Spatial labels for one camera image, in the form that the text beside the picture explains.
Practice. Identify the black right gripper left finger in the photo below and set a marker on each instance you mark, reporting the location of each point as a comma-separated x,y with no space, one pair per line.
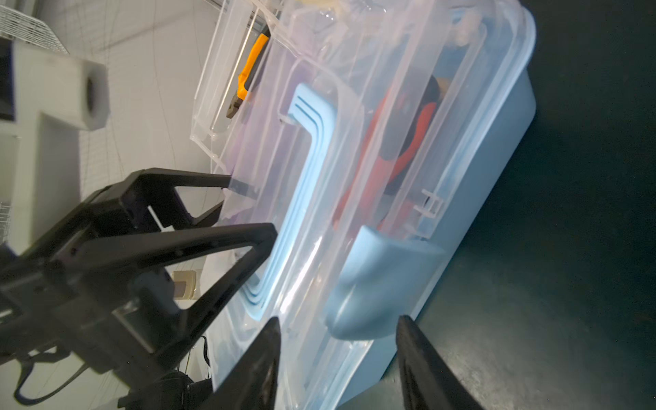
253,383

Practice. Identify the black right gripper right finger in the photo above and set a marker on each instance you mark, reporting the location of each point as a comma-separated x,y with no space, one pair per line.
426,380

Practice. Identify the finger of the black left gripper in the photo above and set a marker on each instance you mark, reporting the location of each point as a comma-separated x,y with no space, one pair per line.
144,202
123,317

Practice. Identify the purple toolbox clear lid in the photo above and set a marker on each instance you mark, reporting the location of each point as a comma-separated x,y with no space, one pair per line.
237,27

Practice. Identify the small blue toolbox clear lid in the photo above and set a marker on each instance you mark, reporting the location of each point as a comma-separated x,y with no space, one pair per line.
371,135

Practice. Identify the orange black pliers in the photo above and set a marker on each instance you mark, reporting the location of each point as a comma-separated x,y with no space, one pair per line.
246,77

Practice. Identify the small orange pliers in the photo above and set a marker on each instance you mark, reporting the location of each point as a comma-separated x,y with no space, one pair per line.
400,146

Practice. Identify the white wire basket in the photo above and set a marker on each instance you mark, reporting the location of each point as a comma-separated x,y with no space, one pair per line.
16,25

